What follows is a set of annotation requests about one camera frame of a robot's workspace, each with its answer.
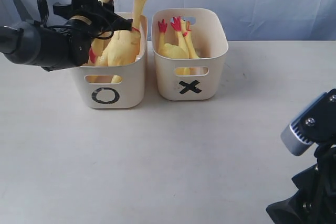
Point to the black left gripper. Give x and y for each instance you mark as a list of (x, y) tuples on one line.
[(91, 18)]

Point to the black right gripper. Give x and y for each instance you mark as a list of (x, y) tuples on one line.
[(314, 201)]

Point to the whole yellow rubber chicken front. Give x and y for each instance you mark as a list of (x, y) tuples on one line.
[(134, 37)]

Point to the headless yellow rubber chicken body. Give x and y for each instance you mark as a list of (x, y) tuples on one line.
[(168, 50)]

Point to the severed rubber chicken head neck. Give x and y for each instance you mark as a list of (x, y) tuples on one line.
[(187, 34)]

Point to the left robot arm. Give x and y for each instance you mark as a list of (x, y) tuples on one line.
[(57, 47)]

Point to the cream bin marked circle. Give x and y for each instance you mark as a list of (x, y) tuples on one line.
[(115, 87)]

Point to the cream bin marked cross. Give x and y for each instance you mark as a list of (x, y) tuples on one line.
[(191, 79)]

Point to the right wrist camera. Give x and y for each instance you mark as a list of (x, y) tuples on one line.
[(315, 124)]

